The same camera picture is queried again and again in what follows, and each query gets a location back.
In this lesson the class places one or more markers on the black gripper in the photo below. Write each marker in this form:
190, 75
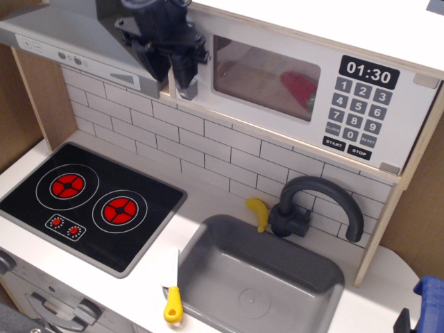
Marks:
156, 29

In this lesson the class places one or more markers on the white toy microwave door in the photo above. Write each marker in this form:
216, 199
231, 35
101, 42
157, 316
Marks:
351, 104

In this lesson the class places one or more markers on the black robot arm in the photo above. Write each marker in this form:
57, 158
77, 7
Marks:
163, 39

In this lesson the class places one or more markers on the wooden microwave cabinet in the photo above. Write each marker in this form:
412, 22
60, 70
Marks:
393, 31

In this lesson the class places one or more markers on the grey range hood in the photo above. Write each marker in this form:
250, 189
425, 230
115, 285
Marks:
81, 35

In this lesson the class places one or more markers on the red toy pepper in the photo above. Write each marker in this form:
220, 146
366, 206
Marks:
302, 88

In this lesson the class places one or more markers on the black toy stove top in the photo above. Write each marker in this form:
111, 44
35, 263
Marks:
99, 210

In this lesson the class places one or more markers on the yellow toy banana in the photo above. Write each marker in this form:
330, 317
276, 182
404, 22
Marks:
261, 211

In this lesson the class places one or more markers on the dark grey faucet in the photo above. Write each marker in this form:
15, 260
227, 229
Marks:
292, 214

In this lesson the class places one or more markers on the grey plastic sink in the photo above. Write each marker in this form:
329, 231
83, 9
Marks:
235, 279

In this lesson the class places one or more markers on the grey oven knob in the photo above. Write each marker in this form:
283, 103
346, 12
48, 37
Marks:
7, 263

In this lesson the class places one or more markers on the black clamp part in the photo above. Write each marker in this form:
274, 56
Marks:
403, 324

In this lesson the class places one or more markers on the blue plastic object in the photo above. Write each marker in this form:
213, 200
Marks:
431, 313

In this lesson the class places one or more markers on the yellow handled toy knife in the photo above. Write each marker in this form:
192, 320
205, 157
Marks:
173, 310

